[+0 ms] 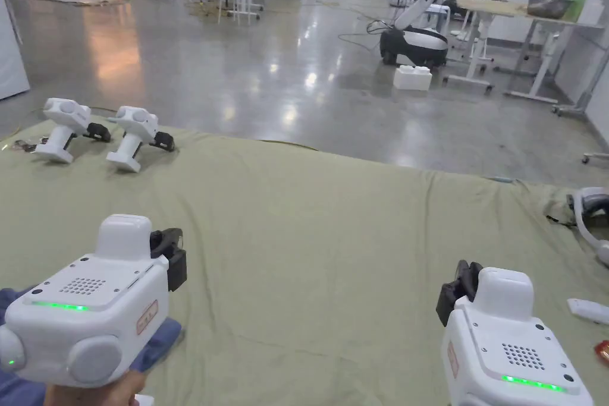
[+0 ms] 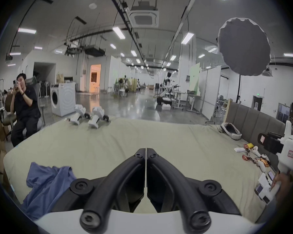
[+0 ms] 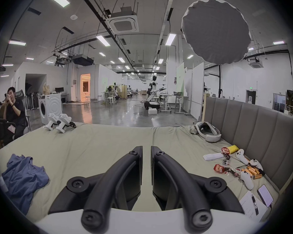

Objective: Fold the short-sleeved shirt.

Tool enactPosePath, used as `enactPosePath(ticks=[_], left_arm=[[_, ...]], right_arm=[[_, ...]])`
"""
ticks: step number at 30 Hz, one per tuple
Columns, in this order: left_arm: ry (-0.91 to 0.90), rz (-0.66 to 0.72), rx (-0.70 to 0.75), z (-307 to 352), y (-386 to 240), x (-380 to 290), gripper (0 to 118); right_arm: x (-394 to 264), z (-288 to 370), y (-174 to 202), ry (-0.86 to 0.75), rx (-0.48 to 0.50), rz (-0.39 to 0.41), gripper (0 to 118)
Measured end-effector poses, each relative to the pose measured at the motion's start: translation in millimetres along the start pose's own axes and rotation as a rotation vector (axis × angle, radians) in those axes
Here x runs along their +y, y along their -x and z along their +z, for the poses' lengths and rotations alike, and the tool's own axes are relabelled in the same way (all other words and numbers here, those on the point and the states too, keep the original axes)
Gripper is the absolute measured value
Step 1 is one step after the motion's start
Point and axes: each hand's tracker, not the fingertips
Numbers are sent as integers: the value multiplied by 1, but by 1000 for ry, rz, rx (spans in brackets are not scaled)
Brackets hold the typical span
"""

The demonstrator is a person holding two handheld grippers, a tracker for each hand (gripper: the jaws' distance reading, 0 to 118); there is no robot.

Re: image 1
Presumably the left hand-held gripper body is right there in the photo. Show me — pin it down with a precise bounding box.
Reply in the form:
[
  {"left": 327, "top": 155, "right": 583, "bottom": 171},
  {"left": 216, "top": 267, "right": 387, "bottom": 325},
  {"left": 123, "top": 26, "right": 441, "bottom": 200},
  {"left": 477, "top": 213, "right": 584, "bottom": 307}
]
[{"left": 0, "top": 214, "right": 187, "bottom": 388}]

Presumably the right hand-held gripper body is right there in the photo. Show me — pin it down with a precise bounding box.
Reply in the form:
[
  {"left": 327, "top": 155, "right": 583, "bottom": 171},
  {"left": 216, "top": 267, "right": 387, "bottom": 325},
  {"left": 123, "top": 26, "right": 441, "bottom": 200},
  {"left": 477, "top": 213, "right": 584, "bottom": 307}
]
[{"left": 437, "top": 267, "right": 595, "bottom": 406}]

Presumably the person's left hand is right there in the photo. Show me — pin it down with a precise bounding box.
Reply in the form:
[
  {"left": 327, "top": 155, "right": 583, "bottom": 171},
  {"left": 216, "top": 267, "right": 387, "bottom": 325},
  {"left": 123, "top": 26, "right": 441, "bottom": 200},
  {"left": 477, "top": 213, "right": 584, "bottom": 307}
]
[{"left": 45, "top": 370, "right": 146, "bottom": 406}]

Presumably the white hand controller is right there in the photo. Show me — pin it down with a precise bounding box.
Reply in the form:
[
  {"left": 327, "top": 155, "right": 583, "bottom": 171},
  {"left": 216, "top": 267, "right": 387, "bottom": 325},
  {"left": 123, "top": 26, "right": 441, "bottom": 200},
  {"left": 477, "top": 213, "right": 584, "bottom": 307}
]
[{"left": 566, "top": 298, "right": 609, "bottom": 327}]

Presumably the spare white hand-held gripper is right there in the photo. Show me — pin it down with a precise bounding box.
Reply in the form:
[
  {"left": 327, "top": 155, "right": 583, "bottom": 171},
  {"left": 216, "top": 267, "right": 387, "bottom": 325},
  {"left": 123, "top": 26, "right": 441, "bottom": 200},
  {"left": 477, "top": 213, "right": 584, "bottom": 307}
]
[
  {"left": 105, "top": 106, "right": 175, "bottom": 174},
  {"left": 30, "top": 97, "right": 112, "bottom": 164}
]

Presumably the white and grey headset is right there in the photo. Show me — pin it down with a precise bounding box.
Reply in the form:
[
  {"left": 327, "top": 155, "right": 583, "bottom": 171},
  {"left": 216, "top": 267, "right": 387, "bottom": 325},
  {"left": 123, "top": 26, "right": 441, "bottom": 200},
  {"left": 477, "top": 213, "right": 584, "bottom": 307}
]
[{"left": 567, "top": 186, "right": 609, "bottom": 267}]

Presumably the bed with pale green sheet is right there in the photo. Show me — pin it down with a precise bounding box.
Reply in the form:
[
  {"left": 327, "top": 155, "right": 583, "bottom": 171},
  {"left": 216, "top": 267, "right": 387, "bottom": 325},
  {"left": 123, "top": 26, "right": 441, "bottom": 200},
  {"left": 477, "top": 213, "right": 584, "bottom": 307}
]
[{"left": 0, "top": 113, "right": 609, "bottom": 406}]

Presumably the white foam box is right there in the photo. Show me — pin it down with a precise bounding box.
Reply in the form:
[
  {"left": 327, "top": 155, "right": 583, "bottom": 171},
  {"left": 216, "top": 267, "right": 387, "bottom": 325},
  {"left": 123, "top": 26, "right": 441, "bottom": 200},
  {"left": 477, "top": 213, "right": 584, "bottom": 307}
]
[{"left": 393, "top": 64, "right": 434, "bottom": 92}]

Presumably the white and black wheeled robot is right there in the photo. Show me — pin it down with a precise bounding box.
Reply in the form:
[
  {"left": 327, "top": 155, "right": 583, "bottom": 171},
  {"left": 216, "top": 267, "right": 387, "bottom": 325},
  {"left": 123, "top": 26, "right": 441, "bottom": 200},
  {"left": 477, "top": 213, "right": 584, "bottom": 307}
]
[{"left": 379, "top": 0, "right": 469, "bottom": 68}]

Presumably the white table with metal bowl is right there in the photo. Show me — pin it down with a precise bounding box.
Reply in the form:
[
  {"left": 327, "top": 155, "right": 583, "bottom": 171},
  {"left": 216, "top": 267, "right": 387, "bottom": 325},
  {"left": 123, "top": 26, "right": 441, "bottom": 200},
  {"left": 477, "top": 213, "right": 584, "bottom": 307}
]
[{"left": 444, "top": 0, "right": 593, "bottom": 105}]

